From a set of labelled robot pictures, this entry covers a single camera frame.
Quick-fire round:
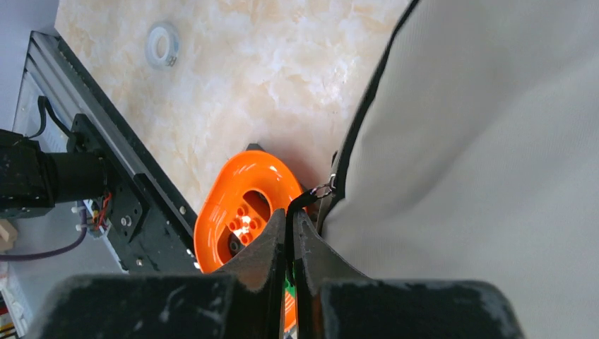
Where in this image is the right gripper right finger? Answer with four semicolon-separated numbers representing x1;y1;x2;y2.
292;211;524;338

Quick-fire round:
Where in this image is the orange ring toy on bricks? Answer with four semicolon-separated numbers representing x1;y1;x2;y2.
185;148;304;338

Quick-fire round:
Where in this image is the cream canvas student bag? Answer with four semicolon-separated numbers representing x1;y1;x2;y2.
319;1;598;338

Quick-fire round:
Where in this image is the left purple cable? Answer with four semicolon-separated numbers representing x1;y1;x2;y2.
0;206;90;263

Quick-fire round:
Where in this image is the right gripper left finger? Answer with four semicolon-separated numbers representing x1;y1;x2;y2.
28;209;285;338

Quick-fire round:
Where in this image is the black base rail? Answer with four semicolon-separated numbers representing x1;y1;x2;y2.
25;32;198;273

